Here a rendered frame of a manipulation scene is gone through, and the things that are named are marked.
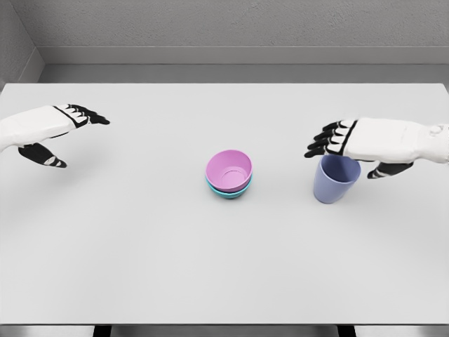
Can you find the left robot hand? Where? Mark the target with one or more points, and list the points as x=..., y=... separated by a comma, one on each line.
x=42, y=123

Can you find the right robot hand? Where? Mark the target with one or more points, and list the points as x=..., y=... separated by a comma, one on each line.
x=379, y=140

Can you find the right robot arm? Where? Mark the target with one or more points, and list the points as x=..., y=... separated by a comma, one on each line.
x=438, y=143

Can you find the lavender blue cup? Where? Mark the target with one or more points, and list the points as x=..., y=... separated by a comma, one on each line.
x=335, y=182

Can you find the pink bowl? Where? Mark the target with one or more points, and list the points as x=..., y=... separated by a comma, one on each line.
x=228, y=171

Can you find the teal bowl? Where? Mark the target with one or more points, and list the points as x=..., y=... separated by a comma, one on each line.
x=228, y=195

